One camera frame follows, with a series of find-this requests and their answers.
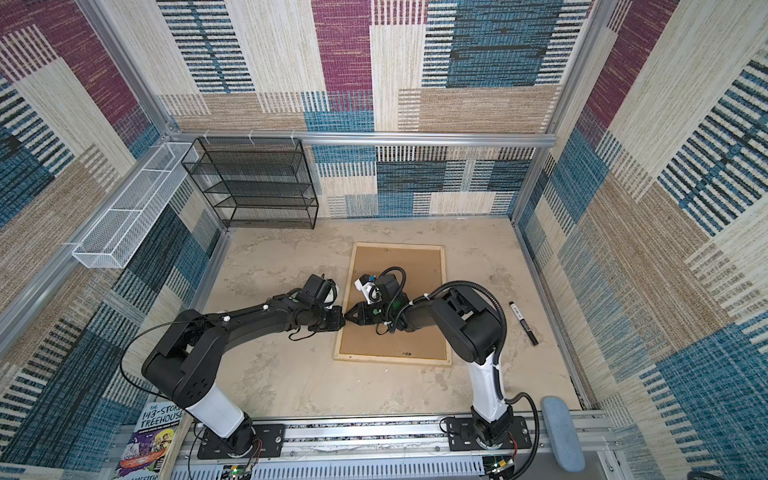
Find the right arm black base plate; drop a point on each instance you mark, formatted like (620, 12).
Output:
(463, 437)

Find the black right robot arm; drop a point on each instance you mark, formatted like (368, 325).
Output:
(473, 324)

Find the black wire mesh shelf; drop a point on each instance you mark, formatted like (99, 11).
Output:
(254, 182)

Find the grey blue padded object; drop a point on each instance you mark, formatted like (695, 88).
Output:
(564, 442)

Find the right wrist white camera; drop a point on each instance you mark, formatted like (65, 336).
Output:
(367, 287)

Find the colourful treehouse book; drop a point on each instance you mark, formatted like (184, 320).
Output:
(150, 442)

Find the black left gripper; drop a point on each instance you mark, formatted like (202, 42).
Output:
(337, 323)

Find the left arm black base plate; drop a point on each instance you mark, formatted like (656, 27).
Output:
(257, 440)

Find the light wooden picture frame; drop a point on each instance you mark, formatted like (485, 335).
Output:
(337, 359)

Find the aluminium front rail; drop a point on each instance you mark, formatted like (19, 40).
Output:
(403, 447)

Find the black marker pen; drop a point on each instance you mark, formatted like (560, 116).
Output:
(523, 323)

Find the white wire mesh basket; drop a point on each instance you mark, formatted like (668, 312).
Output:
(118, 233)

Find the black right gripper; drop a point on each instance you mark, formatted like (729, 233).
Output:
(363, 318)

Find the brown cardboard backing board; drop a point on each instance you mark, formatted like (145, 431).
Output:
(408, 348)

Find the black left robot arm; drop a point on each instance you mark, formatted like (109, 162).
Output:
(185, 362)

